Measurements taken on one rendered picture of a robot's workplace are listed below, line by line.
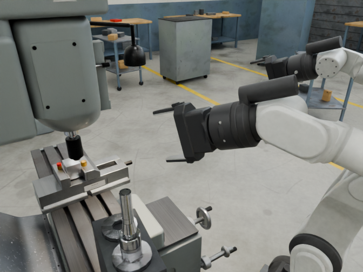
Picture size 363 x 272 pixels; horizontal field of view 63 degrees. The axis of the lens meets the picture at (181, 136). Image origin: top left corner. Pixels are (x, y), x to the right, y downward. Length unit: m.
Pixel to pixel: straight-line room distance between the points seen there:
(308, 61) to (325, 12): 8.15
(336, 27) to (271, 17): 2.58
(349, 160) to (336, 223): 0.40
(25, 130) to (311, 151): 0.66
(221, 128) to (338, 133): 0.18
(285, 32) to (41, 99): 6.18
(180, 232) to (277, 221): 1.38
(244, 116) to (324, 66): 0.50
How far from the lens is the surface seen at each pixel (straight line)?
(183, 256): 1.35
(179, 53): 5.37
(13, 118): 0.82
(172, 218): 1.38
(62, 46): 0.82
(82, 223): 1.12
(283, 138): 0.49
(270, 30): 6.85
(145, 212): 1.28
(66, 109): 0.86
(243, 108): 0.52
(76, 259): 1.02
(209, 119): 0.54
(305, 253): 0.93
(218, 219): 2.50
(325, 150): 0.49
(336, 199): 0.82
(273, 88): 0.52
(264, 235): 2.44
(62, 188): 1.18
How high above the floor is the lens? 1.71
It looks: 28 degrees down
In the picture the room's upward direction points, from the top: straight up
